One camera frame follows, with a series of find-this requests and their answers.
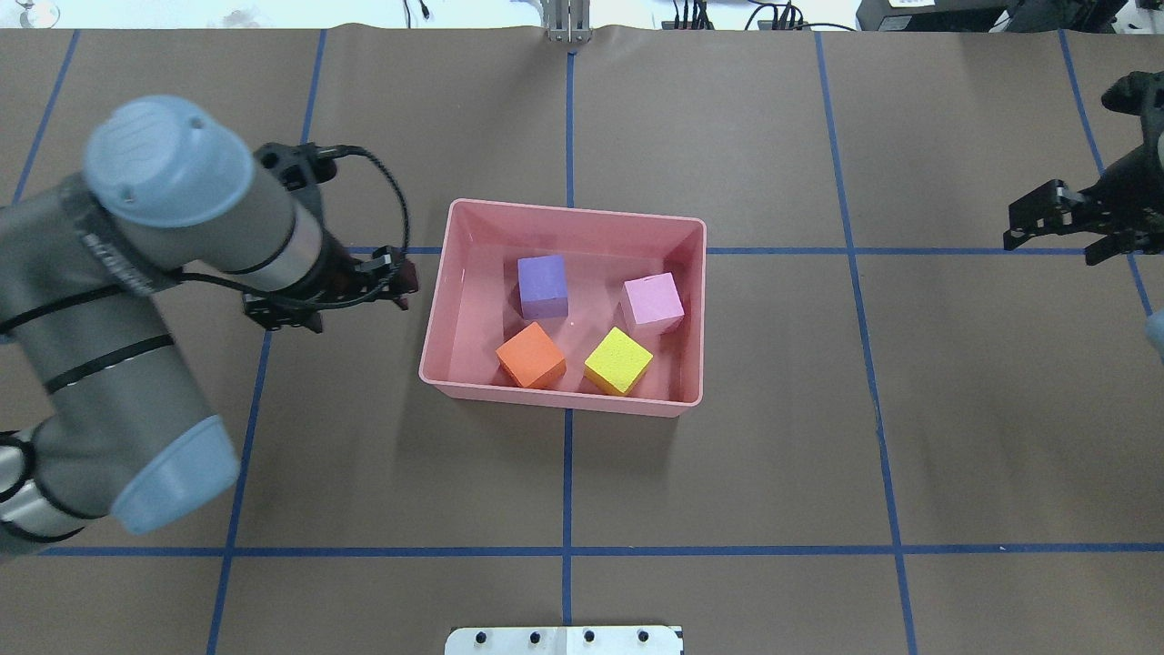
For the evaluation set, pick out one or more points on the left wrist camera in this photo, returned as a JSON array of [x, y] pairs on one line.
[[301, 169]]

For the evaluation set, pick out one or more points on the orange foam block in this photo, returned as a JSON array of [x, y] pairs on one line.
[[532, 359]]

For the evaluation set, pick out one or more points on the yellow foam block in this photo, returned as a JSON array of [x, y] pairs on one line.
[[617, 363]]

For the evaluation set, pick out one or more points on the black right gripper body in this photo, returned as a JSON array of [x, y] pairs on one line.
[[1130, 178]]

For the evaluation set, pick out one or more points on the black equipment on desk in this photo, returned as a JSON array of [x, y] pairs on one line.
[[1094, 17]]

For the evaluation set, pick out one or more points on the pink plastic bin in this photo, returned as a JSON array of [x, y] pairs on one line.
[[475, 303]]

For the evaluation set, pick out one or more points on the pink foam block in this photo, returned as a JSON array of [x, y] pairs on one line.
[[652, 305]]

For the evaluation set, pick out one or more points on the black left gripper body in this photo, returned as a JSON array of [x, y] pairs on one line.
[[337, 268]]

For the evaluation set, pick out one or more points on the aluminium frame post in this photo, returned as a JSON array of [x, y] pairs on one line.
[[566, 21]]

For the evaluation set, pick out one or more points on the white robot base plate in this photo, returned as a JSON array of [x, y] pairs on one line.
[[593, 639]]

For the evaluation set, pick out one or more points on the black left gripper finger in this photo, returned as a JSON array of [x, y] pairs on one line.
[[405, 284]]

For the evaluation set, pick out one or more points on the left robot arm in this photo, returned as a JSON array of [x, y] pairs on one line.
[[166, 196]]

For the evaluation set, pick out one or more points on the purple foam block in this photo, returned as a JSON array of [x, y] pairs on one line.
[[543, 287]]

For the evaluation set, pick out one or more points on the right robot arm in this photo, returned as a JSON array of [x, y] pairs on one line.
[[1136, 94]]

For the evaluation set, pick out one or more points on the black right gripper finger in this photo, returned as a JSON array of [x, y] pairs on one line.
[[1119, 244], [1046, 210]]

